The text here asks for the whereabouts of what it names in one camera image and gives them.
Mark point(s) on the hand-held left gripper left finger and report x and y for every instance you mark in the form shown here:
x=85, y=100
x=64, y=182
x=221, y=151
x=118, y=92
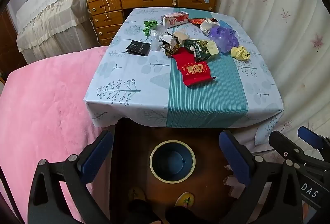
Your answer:
x=98, y=154

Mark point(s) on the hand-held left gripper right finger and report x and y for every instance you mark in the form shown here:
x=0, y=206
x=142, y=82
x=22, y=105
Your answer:
x=236, y=157

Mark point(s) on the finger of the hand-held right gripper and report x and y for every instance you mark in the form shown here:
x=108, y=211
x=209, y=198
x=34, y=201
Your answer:
x=283, y=148
x=309, y=136

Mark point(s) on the blue bin with cream rim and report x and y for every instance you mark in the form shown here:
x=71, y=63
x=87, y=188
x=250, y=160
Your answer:
x=172, y=162

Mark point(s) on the red envelope with gold print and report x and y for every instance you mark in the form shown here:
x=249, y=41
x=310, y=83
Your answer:
x=194, y=69

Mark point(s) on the yellow paper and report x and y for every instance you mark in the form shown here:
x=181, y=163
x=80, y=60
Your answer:
x=240, y=53

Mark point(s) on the green tea box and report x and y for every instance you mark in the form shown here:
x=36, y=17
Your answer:
x=202, y=50

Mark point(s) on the black packet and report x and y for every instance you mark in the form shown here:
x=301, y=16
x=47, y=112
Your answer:
x=138, y=48

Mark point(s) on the purple plastic bag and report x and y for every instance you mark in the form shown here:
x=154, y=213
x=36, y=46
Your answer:
x=223, y=37

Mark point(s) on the clear plastic cup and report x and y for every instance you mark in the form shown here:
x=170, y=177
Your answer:
x=155, y=45
x=157, y=32

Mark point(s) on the foil wrapper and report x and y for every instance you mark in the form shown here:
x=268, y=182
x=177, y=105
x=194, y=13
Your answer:
x=170, y=44

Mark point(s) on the tan sponge block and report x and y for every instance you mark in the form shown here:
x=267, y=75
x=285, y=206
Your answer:
x=180, y=37

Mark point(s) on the white wrapper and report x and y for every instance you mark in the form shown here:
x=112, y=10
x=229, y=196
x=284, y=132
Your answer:
x=207, y=26

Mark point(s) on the green wrapper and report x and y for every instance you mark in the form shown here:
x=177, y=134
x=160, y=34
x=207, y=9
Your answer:
x=149, y=26

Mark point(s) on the red snack packet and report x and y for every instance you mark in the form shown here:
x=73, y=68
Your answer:
x=196, y=21

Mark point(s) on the small printed carton box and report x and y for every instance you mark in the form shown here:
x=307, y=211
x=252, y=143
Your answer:
x=174, y=19

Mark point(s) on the pink blanket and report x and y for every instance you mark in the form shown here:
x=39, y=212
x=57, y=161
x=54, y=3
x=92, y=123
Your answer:
x=46, y=115

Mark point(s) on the table with floral cloth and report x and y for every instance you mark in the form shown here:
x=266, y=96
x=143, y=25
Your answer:
x=134, y=100

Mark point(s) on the yellow slipper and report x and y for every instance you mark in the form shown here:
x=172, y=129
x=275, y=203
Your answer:
x=185, y=199

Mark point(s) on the person's left leg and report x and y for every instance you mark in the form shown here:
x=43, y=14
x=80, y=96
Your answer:
x=144, y=211

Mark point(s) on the person's leg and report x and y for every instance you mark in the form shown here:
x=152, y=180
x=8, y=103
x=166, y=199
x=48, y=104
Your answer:
x=183, y=215
x=144, y=211

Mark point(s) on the person's right leg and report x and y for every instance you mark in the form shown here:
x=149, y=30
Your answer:
x=183, y=215

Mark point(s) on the white floral curtain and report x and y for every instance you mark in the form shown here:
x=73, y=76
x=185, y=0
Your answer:
x=283, y=33

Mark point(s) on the brown wooden door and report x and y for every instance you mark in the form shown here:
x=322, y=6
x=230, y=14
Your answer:
x=7, y=41

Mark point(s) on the white lace covered furniture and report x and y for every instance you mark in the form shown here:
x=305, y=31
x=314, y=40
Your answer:
x=51, y=15

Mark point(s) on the green white hook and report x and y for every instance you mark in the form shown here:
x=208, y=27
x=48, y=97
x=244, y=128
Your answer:
x=174, y=0

